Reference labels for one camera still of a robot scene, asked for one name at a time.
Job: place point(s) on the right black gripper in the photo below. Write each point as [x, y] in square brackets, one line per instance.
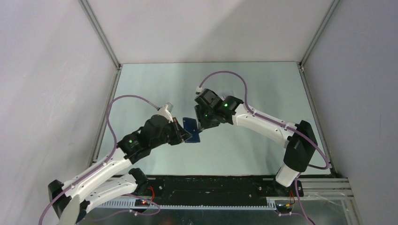
[202, 123]

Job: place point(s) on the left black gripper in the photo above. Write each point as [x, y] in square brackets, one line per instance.
[180, 134]

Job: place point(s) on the blue leather card holder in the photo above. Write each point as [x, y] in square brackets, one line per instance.
[191, 126]

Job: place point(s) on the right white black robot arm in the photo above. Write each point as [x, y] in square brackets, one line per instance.
[298, 140]

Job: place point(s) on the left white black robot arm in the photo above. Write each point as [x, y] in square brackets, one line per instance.
[92, 187]

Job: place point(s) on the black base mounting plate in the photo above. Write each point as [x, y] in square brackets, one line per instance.
[195, 190]

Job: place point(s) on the left controller board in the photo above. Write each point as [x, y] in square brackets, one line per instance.
[142, 203]

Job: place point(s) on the controller board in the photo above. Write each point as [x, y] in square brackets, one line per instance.
[142, 203]
[284, 209]

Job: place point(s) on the right controller board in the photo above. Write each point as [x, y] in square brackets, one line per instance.
[284, 209]

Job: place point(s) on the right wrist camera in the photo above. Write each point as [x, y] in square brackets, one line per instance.
[198, 90]

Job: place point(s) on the grey slotted cable duct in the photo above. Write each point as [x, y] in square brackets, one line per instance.
[132, 204]

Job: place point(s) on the left aluminium frame post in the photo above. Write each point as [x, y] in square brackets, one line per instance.
[93, 20]

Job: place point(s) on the aluminium frame post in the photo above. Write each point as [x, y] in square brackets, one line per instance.
[321, 28]
[93, 20]

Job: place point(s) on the right aluminium frame post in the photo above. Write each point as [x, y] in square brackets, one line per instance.
[321, 28]

